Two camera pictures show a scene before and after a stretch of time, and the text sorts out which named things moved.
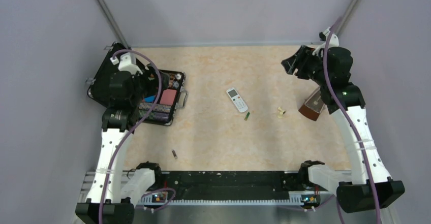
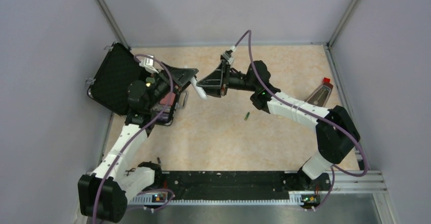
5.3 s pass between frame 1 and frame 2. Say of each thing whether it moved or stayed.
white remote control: moved
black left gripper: moved
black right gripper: moved
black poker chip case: stayed
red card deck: stayed
